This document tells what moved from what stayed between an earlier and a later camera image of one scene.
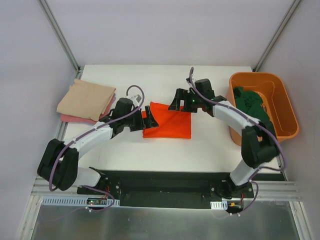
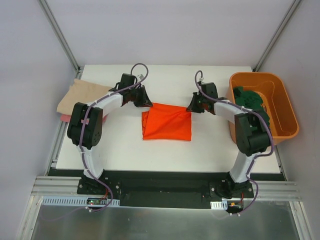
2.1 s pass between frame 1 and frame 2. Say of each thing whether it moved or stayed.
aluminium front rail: stayed
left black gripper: moved
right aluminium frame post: stayed
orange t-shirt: stayed
